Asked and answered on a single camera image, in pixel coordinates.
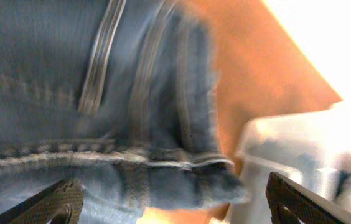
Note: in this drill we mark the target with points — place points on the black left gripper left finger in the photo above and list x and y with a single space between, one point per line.
60 203

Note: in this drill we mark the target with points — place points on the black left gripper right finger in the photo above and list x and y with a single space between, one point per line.
292 203

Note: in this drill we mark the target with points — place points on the dark blue jeans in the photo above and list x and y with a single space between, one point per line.
118 94

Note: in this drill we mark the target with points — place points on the clear plastic storage bin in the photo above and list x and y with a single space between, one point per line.
312 149

